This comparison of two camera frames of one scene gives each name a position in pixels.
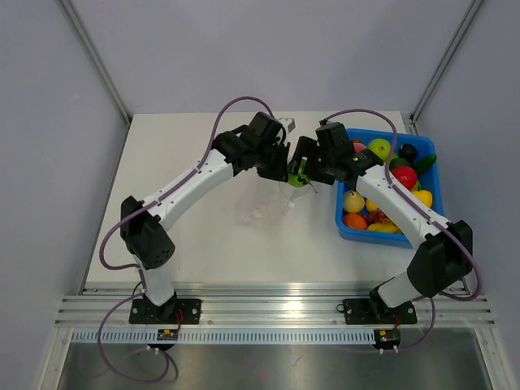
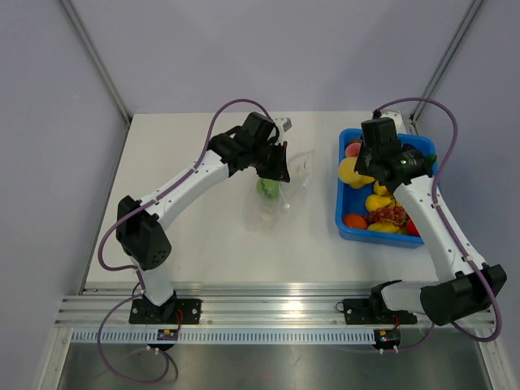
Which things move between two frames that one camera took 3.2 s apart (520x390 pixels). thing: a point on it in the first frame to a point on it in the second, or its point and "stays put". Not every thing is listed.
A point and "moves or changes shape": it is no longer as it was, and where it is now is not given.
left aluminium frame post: (97, 61) stays put
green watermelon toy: (299, 179) to (267, 188)
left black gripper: (280, 172) stays put
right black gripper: (308, 148) to (360, 167)
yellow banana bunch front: (387, 226) stays put
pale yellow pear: (353, 201) moves or changes shape
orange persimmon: (354, 221) stays put
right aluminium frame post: (446, 61) stays put
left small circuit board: (167, 334) stays put
